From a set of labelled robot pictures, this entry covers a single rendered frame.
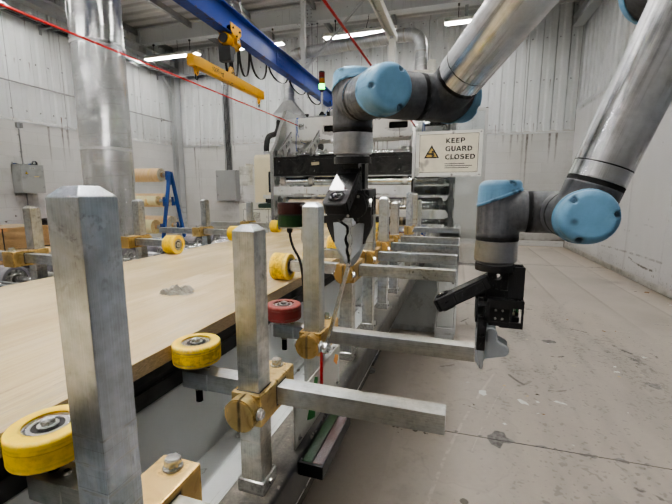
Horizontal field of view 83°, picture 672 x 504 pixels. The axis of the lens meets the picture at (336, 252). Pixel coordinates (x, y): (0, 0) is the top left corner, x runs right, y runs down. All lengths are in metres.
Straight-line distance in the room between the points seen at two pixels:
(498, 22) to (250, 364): 0.57
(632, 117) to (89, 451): 0.70
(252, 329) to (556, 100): 9.36
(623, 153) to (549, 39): 9.35
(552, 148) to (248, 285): 9.15
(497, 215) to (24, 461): 0.72
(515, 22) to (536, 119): 8.96
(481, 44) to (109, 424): 0.61
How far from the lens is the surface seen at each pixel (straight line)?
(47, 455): 0.53
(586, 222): 0.61
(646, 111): 0.65
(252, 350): 0.59
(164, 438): 0.82
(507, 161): 9.37
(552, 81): 9.74
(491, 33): 0.62
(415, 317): 3.33
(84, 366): 0.38
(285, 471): 0.74
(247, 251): 0.55
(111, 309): 0.37
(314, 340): 0.80
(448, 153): 3.01
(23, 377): 0.72
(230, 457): 0.92
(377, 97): 0.61
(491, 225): 0.74
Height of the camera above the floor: 1.16
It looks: 9 degrees down
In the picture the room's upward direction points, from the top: straight up
